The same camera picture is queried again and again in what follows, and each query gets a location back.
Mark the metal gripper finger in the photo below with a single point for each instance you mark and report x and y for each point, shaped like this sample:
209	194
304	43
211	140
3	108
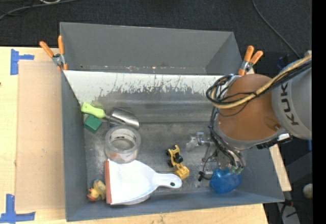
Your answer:
191	145
200	137

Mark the yellow toy excavator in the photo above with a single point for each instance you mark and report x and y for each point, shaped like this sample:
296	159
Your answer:
175	158

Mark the blue translucent plastic object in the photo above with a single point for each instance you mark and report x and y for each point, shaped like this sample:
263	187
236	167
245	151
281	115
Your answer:
225	182

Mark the white dustpan with red-brown edge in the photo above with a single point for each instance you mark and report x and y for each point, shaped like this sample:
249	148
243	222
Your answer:
130	182

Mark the clear tape roll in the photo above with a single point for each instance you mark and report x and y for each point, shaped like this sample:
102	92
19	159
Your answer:
112	150

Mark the grey metal bin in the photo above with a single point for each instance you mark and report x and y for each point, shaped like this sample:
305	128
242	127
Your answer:
165	47

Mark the green block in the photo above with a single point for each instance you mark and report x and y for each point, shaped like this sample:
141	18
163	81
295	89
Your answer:
92	124

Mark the yellow rubber duck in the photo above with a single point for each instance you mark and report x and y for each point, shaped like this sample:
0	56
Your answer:
98	190

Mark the brown cardboard board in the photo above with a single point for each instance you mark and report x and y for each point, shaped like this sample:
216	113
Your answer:
38	136

